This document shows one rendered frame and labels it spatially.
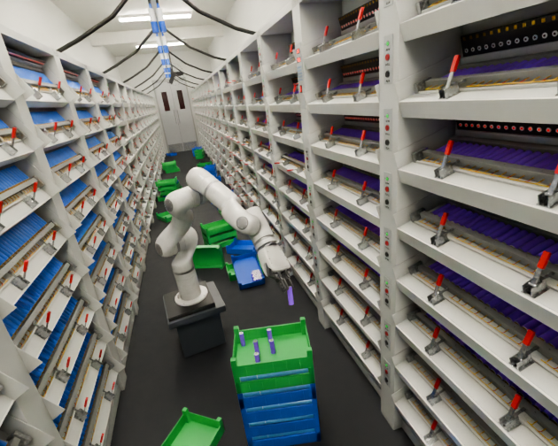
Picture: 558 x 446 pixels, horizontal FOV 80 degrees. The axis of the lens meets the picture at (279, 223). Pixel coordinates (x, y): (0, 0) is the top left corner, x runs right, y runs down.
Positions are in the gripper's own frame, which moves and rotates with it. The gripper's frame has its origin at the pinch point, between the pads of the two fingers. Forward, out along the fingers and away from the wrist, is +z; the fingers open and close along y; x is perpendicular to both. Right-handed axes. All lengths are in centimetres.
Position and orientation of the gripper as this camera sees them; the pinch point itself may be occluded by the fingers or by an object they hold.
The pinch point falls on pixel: (286, 285)
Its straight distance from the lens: 119.6
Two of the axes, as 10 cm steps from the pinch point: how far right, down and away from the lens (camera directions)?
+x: 6.1, -5.4, -5.7
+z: 4.4, 8.4, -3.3
